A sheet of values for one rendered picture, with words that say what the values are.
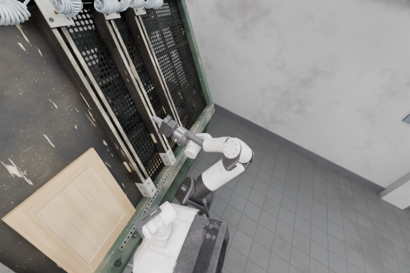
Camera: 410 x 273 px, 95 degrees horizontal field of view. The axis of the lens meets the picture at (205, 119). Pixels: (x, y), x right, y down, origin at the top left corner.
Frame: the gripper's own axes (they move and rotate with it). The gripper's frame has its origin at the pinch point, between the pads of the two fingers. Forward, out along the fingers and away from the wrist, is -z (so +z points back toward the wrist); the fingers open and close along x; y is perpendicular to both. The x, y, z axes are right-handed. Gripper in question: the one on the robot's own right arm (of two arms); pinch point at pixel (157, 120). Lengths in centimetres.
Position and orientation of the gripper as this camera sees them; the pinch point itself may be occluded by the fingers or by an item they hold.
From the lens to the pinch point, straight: 98.8
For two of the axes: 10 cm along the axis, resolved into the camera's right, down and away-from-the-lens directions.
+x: 4.4, -6.5, -6.2
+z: 8.3, 5.5, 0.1
